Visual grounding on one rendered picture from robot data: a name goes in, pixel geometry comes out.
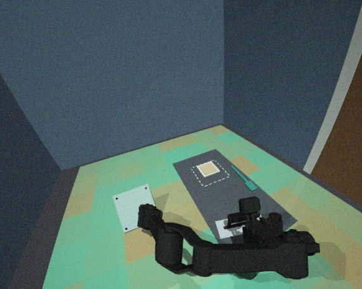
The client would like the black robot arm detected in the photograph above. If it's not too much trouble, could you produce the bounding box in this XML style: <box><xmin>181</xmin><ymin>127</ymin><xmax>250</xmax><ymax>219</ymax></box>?
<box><xmin>137</xmin><ymin>203</ymin><xmax>320</xmax><ymax>280</ymax></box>

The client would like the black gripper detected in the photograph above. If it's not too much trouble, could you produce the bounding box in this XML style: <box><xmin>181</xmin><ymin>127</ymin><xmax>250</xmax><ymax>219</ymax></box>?
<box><xmin>238</xmin><ymin>196</ymin><xmax>272</xmax><ymax>244</ymax></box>

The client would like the white square tile with dark centre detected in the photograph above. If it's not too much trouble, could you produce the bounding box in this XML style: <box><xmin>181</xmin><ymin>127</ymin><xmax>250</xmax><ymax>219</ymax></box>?
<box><xmin>196</xmin><ymin>161</ymin><xmax>220</xmax><ymax>177</ymax></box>

